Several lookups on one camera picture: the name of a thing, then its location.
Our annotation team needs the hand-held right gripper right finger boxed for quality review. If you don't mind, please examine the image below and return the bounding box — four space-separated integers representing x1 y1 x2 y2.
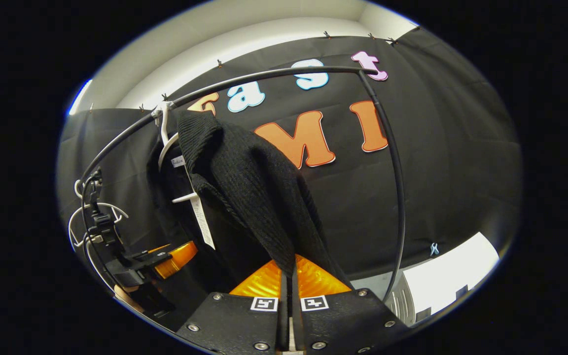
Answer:
291 254 411 355

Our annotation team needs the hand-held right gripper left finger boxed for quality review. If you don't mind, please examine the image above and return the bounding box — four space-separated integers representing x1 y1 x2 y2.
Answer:
176 259 292 355

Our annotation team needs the black knit garment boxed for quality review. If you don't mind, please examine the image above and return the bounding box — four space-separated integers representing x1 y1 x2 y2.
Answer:
148 109 356 296

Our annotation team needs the white plastic clothes hanger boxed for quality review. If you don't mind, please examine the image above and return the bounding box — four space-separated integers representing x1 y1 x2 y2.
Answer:
69 180 129 257
152 101 201 204

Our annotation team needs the black metal clothes rack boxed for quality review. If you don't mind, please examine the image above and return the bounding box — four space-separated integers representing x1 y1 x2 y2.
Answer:
79 66 407 302

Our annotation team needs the white ribbed object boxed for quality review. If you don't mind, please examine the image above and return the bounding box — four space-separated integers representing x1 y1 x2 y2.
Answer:
388 274 417 326

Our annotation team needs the white flat board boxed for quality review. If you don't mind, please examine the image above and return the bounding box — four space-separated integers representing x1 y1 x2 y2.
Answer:
402 232 500 316

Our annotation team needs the black backdrop cloth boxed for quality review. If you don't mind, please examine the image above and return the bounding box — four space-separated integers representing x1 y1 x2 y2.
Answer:
57 27 524 296

